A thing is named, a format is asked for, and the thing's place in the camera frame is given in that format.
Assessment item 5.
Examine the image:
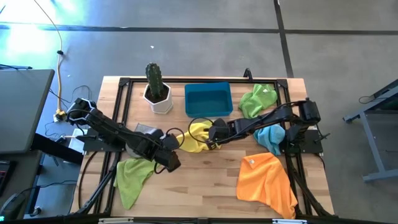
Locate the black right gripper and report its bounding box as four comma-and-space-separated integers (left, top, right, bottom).
206, 118, 238, 151

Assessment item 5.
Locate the yellow microfiber towel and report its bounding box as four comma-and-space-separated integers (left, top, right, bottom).
176, 120, 222, 154

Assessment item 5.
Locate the grey microfiber towel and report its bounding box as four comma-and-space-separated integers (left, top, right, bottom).
125, 123, 158, 159

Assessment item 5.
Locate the lime green microfiber towel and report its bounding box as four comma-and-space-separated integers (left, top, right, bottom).
238, 83, 279, 119
113, 157, 162, 210

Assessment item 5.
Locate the blue microfiber towel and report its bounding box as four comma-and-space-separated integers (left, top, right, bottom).
252, 124, 286, 156

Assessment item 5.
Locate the orange microfiber towel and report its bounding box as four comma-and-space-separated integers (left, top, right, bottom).
236, 152, 299, 220

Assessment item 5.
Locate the blue plastic bin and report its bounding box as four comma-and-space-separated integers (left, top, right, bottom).
184, 82, 234, 118

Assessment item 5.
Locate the white planter pot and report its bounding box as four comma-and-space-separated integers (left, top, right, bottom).
142, 82, 174, 114

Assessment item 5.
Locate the green cactus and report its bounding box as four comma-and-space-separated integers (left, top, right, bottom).
145, 62, 164, 100

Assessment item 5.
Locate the white box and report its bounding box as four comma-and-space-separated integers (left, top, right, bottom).
67, 128, 88, 154

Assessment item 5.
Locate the grey desk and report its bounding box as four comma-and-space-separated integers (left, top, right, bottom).
0, 68, 56, 156

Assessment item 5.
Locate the black computer mouse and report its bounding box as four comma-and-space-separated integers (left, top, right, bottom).
0, 192, 27, 220

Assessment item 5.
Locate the grey metal table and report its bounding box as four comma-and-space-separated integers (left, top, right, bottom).
343, 79, 398, 183

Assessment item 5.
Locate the black keyboard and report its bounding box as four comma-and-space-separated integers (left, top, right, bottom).
0, 160, 15, 197

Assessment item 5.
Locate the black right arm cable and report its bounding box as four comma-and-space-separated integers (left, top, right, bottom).
187, 116, 216, 145

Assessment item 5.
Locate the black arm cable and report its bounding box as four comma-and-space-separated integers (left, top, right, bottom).
165, 127, 186, 151
187, 116, 216, 145

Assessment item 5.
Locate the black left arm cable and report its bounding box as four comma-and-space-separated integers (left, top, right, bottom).
165, 127, 186, 151

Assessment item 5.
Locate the black aluminium table frame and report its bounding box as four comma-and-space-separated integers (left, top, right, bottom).
70, 77, 335, 218

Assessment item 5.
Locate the yellow floor cable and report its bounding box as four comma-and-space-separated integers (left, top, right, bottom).
32, 0, 67, 116

